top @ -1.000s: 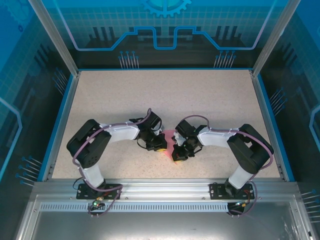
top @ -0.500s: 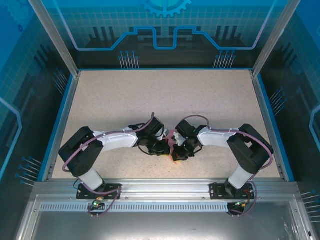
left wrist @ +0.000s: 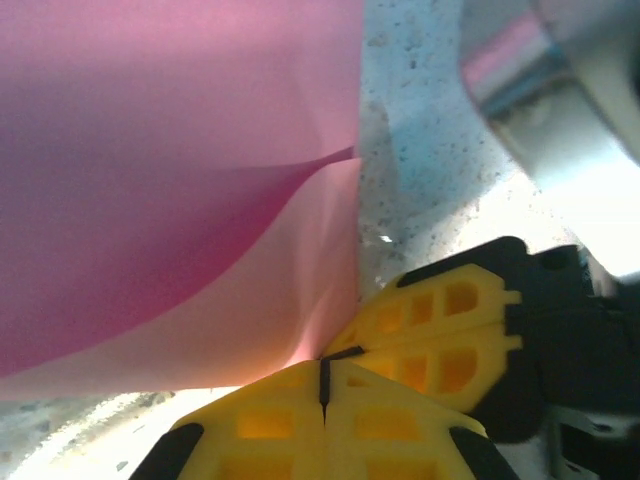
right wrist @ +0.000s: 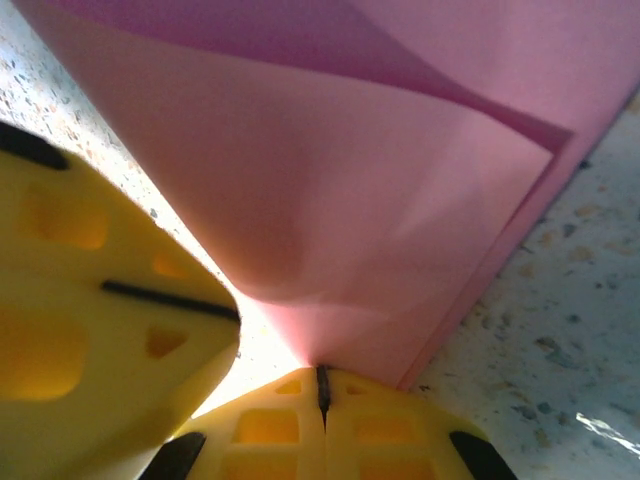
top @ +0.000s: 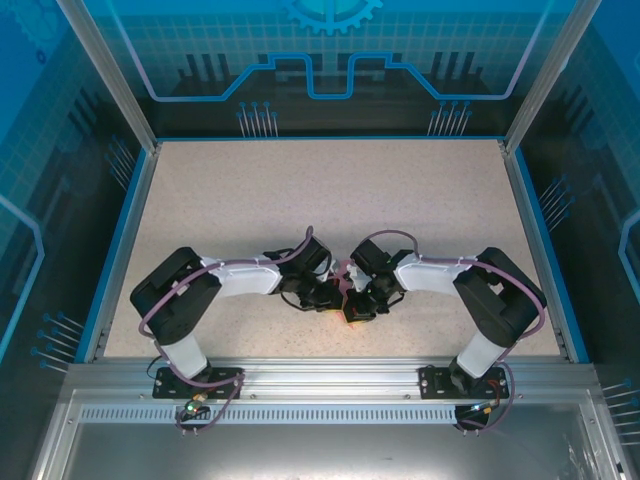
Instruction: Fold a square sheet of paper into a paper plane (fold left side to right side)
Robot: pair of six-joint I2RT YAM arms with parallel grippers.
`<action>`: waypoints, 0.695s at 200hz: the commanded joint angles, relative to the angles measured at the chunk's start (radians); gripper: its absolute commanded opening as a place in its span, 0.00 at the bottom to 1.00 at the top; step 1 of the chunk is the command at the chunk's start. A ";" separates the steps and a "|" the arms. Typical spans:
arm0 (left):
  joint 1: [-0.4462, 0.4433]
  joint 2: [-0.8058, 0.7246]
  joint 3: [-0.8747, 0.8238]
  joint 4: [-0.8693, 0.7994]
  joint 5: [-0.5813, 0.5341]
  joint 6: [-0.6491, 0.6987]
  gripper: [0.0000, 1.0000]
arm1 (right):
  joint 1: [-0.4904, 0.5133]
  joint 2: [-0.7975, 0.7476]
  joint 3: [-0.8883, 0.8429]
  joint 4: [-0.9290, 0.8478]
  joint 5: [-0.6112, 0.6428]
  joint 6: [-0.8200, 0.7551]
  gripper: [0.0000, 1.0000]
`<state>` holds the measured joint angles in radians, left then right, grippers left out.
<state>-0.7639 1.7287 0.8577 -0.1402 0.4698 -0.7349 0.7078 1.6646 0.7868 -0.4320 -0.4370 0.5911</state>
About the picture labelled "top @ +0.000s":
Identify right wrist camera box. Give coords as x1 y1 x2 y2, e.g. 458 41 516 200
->
346 263 369 295

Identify blue printed enclosure panel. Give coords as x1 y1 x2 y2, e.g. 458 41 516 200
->
74 0 569 139
0 0 151 480
519 0 640 451

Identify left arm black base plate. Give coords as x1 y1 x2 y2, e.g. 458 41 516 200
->
152 366 245 400

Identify aluminium frame post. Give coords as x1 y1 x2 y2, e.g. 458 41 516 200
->
54 0 162 154
502 0 605 155

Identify wide aluminium mounting rail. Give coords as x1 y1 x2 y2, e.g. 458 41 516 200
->
67 355 597 399

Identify sheet metal tray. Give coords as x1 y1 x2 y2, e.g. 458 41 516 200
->
29 389 629 480

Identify aluminium table side rail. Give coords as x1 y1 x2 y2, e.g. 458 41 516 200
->
499 141 572 362
93 142 162 364

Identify brass cable connector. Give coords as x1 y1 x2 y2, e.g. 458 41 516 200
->
467 399 504 417
182 392 214 419

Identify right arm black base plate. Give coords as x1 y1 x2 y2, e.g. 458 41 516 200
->
418 364 511 400

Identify blue table border strip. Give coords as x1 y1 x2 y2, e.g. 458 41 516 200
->
513 148 592 365
74 148 152 365

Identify slotted aluminium cable duct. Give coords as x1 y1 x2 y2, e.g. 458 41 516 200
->
78 405 584 425

